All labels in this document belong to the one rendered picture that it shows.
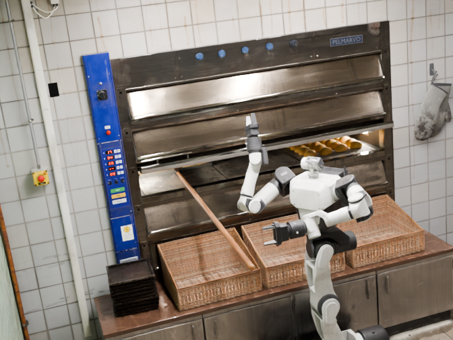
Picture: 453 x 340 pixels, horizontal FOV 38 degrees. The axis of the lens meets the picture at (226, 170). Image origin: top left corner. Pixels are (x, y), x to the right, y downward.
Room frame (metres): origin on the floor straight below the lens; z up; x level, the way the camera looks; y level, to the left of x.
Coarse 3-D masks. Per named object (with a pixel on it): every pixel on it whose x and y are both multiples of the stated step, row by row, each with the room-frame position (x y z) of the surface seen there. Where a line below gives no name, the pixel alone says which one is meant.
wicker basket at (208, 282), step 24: (192, 240) 4.13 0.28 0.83; (216, 240) 4.17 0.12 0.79; (240, 240) 4.10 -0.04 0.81; (168, 264) 4.04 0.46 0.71; (192, 264) 4.08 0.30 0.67; (216, 264) 4.12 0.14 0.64; (240, 264) 4.16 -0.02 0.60; (168, 288) 3.92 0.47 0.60; (192, 288) 3.66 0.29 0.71; (216, 288) 3.70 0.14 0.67; (240, 288) 3.74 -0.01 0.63
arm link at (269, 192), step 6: (264, 186) 3.57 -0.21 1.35; (270, 186) 3.54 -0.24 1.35; (258, 192) 3.54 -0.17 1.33; (264, 192) 3.51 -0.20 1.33; (270, 192) 3.52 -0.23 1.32; (276, 192) 3.53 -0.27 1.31; (258, 198) 3.49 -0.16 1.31; (264, 198) 3.49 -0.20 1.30; (270, 198) 3.51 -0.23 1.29; (252, 204) 3.42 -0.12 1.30; (258, 204) 3.44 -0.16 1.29; (264, 204) 3.47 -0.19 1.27; (252, 210) 3.41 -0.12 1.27; (258, 210) 3.43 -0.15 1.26
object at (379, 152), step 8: (360, 152) 4.59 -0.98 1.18; (368, 152) 4.56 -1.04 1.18; (376, 152) 4.56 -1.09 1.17; (384, 152) 4.58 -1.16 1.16; (328, 160) 4.49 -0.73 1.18; (336, 160) 4.47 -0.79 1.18; (344, 160) 4.49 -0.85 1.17; (352, 160) 4.50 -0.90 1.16; (360, 160) 4.52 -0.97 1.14; (296, 168) 4.39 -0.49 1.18; (264, 176) 4.32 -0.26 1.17; (272, 176) 4.34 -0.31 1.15; (200, 184) 4.25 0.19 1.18; (208, 184) 4.23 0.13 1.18; (216, 184) 4.23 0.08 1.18; (224, 184) 4.24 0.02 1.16; (232, 184) 4.26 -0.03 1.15; (240, 184) 4.27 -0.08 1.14; (160, 192) 4.17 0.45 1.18; (168, 192) 4.15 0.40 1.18; (176, 192) 4.15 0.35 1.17; (184, 192) 4.17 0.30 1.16; (200, 192) 4.20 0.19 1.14; (144, 200) 4.09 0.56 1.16; (152, 200) 4.11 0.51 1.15
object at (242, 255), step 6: (180, 174) 4.44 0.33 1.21; (186, 180) 4.29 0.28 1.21; (186, 186) 4.19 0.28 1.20; (192, 192) 4.03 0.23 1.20; (198, 198) 3.89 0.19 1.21; (204, 204) 3.76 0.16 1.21; (204, 210) 3.71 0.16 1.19; (210, 210) 3.66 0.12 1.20; (210, 216) 3.58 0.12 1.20; (216, 222) 3.46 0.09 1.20; (222, 228) 3.36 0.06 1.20; (222, 234) 3.31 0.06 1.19; (228, 234) 3.27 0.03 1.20; (228, 240) 3.21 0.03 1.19; (234, 240) 3.19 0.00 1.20; (234, 246) 3.11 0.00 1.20; (240, 252) 3.02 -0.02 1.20; (246, 258) 2.94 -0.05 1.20; (246, 264) 2.90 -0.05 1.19; (252, 264) 2.87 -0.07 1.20; (252, 270) 2.86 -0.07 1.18
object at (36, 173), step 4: (36, 168) 3.91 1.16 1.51; (44, 168) 3.89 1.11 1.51; (32, 172) 3.85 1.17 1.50; (36, 172) 3.85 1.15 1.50; (40, 172) 3.86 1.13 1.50; (48, 172) 3.87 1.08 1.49; (32, 176) 3.85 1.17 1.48; (36, 176) 3.85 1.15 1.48; (44, 176) 3.86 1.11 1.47; (48, 176) 3.87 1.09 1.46; (36, 180) 3.85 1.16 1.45; (44, 180) 3.86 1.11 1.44; (48, 180) 3.87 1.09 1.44; (36, 184) 3.85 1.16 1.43; (40, 184) 3.85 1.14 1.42; (44, 184) 3.86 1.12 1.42; (48, 184) 3.87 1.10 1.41
